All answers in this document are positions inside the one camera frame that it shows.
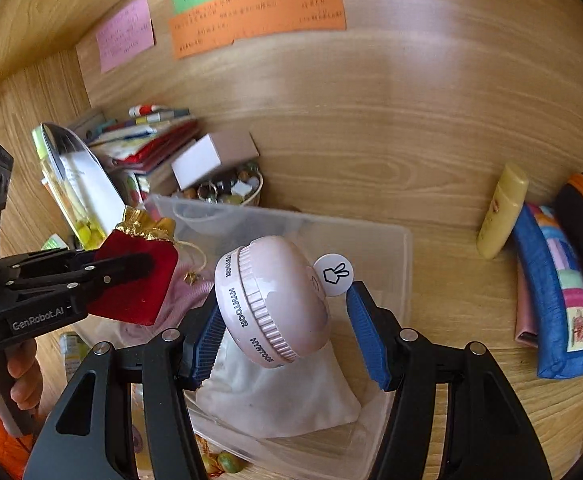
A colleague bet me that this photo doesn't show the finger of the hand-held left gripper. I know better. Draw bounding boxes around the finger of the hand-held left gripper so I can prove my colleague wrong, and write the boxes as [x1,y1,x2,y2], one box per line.
[2,278,113,317]
[0,249,155,285]

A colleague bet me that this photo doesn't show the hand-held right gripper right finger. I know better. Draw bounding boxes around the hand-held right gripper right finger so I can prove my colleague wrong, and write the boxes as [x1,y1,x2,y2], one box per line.
[346,282,553,480]

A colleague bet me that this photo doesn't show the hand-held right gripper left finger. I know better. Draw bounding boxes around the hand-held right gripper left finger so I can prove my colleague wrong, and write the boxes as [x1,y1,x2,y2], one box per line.
[22,304,225,480]

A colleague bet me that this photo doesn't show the red velvet pouch gold trim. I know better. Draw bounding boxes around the red velvet pouch gold trim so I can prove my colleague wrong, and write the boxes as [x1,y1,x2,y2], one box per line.
[88,205,180,327]

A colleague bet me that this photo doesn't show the pink round ribbed device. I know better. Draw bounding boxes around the pink round ribbed device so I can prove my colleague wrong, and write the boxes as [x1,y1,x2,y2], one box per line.
[214,235,331,370]

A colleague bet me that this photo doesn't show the clear plastic storage box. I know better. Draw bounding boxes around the clear plastic storage box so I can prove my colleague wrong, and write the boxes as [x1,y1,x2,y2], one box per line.
[74,194,415,480]

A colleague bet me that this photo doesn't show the person's left hand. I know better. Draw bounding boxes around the person's left hand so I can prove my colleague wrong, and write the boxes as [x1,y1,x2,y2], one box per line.
[0,338,40,417]

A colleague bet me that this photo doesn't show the pink cloth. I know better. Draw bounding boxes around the pink cloth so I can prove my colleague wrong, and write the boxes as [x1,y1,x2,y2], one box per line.
[119,278,218,343]

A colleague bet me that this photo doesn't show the small labelled bottle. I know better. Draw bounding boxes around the small labelled bottle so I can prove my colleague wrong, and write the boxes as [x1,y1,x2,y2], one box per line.
[58,332,91,377]

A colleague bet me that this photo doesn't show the clear bottle yellow contents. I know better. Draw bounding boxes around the clear bottle yellow contents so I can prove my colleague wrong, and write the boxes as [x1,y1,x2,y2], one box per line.
[32,127,108,252]

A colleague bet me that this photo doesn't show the white round tag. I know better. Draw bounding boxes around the white round tag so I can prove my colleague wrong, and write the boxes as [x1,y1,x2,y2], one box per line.
[314,253,354,295]

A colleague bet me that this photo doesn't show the clear plastic bowl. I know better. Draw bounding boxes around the clear plastic bowl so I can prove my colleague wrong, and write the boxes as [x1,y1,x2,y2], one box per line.
[172,204,235,237]

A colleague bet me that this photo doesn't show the white cloth bag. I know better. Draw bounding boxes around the white cloth bag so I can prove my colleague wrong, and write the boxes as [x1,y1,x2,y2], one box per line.
[194,329,363,437]

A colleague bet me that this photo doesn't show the silver white oval mirror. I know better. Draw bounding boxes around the silver white oval mirror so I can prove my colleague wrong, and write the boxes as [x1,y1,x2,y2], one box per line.
[39,122,128,242]

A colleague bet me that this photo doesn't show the green wrapped candy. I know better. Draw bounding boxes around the green wrapped candy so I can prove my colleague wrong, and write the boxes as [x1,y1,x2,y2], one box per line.
[218,452,245,475]

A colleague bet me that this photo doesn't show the stack of books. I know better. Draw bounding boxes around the stack of books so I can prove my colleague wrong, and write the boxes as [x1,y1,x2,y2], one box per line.
[66,102,203,196]

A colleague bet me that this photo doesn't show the bowl of beads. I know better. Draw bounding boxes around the bowl of beads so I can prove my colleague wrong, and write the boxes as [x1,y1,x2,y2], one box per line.
[172,159,265,208]

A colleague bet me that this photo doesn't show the white cardboard box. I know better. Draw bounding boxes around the white cardboard box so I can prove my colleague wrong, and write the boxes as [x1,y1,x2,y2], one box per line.
[170,130,261,192]

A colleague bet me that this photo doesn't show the pink wallet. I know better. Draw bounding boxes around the pink wallet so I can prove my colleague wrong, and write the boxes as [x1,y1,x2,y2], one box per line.
[515,258,540,348]

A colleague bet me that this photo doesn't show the yellow lotion bottle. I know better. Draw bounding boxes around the yellow lotion bottle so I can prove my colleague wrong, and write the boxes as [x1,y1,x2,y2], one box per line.
[476,162,530,261]

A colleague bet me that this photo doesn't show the blue patchwork pencil case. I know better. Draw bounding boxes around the blue patchwork pencil case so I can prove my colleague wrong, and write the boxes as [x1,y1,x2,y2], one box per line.
[513,202,583,380]

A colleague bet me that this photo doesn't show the pink paper note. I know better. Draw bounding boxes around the pink paper note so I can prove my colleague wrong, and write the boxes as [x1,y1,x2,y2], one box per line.
[96,0,155,74]

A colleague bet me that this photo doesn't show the orange paper note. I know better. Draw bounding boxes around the orange paper note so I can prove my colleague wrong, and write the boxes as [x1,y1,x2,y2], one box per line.
[168,0,347,61]

